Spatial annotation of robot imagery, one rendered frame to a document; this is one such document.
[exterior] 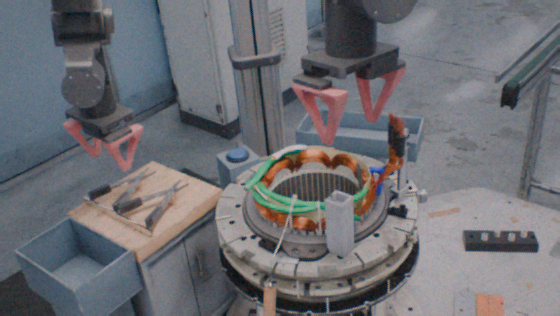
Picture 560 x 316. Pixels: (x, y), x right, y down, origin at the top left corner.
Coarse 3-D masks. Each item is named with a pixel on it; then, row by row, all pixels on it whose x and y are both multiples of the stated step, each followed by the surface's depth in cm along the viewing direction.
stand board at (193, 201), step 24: (144, 168) 110; (168, 168) 109; (120, 192) 104; (144, 192) 103; (192, 192) 102; (216, 192) 101; (72, 216) 98; (96, 216) 98; (144, 216) 97; (168, 216) 96; (192, 216) 97; (120, 240) 92; (144, 240) 91; (168, 240) 94
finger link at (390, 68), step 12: (384, 60) 63; (396, 60) 65; (360, 72) 63; (372, 72) 62; (384, 72) 64; (396, 72) 66; (360, 84) 70; (396, 84) 67; (360, 96) 71; (384, 96) 68; (372, 120) 70
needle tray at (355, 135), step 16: (320, 112) 125; (352, 112) 122; (304, 128) 122; (352, 128) 125; (368, 128) 123; (384, 128) 122; (416, 128) 119; (304, 144) 118; (320, 144) 117; (336, 144) 116; (352, 144) 114; (368, 144) 113; (384, 144) 112; (416, 144) 110; (384, 160) 122; (416, 160) 111
